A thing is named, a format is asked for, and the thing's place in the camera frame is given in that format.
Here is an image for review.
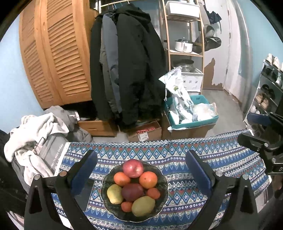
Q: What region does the yellow-green pear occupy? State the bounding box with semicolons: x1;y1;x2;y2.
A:
131;196;155;217

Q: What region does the wooden drawer box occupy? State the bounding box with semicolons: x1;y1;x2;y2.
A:
78;120;119;137

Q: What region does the white storage box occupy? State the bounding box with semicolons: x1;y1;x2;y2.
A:
181;68;204;93

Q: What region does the white cooking pot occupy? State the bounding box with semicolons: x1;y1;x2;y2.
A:
175;39;193;53

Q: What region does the white printed plastic bag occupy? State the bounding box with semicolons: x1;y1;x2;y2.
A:
159;67;194;124

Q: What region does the grey shoe rack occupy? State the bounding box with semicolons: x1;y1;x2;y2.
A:
243;53;283;138

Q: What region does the orange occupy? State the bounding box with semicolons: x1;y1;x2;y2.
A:
139;171;158;189
113;172;131;187

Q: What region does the wooden louvered wardrobe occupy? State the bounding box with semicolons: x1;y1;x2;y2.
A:
19;0;98;109

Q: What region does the small orange tangerine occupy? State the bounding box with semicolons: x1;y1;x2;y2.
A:
146;187;161;200

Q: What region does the small tangerine front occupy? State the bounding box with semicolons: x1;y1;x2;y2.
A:
121;201;133;213

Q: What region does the dark glass fruit bowl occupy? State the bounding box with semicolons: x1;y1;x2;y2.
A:
101;160;168;223

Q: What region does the brown cardboard box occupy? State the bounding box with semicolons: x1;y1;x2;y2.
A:
161;112;215;140

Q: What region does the black hanging coat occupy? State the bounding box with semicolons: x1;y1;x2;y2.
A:
90;3;166;126

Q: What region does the large red apple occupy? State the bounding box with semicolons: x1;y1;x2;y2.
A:
122;159;144;178

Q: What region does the clear plastic bag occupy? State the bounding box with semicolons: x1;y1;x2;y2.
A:
193;103;218;121

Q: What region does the teal cardboard box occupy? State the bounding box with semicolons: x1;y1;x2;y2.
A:
164;95;219;130

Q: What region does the small cardboard box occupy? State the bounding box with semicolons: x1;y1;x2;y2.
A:
127;121;162;142

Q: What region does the patterned blue tablecloth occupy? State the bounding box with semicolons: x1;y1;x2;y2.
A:
55;131;270;229

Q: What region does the grey hanging jacket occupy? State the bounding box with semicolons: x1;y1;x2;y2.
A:
100;12;122;114

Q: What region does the pile of grey clothes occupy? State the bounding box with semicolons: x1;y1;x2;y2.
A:
4;105;93;191

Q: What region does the wooden shelf rack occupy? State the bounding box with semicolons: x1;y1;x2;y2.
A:
159;1;205;95

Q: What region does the yellow pear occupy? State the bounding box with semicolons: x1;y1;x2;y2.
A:
106;184;124;205

